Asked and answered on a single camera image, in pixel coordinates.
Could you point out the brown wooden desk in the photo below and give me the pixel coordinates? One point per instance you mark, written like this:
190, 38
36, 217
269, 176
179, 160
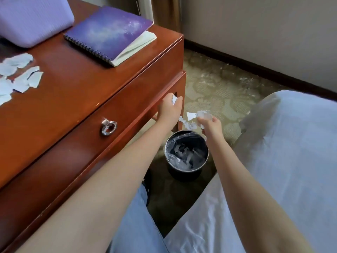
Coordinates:
65, 89

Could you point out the person's left hand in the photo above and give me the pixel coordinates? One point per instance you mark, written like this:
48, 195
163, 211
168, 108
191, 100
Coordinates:
169, 110

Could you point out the person's left forearm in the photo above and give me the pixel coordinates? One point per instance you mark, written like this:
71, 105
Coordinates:
100, 197

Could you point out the purple plastic basket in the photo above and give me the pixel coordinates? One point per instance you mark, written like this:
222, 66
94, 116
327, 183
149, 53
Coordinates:
34, 21

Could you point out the person's right hand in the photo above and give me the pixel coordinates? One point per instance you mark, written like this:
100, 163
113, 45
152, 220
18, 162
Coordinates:
213, 126

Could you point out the white sheer curtain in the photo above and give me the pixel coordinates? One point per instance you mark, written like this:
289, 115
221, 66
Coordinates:
144, 7

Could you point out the person's blue jeans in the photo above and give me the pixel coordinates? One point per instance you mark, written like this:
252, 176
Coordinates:
134, 226

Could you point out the clear plastic bin liner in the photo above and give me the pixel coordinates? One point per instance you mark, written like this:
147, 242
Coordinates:
171, 148

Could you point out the person's right forearm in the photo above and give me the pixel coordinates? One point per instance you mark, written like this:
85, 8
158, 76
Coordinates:
250, 202

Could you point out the white paper scraps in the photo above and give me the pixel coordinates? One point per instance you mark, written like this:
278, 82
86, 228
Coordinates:
21, 79

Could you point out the purple spiral notebook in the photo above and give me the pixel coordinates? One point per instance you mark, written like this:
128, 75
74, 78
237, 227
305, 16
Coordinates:
110, 31

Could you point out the small round trash bin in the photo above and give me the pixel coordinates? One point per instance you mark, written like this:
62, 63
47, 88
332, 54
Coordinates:
184, 175

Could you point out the brown curtain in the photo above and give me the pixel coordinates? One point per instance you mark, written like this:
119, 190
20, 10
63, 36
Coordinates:
166, 13

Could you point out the white bed sheet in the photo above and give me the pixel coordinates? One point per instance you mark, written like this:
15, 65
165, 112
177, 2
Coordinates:
289, 168

